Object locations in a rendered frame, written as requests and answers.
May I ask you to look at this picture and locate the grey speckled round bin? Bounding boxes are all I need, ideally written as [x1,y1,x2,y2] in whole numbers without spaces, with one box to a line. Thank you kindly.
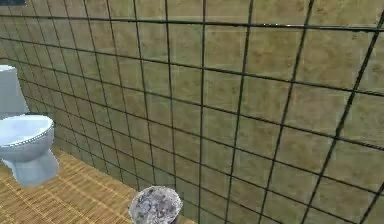
[128,185,184,224]

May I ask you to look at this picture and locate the white toilet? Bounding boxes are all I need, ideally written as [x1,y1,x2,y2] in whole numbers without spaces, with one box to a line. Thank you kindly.
[0,64,60,188]

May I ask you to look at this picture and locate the dark framed wall picture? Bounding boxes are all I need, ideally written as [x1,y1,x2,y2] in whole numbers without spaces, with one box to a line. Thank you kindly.
[0,0,27,8]

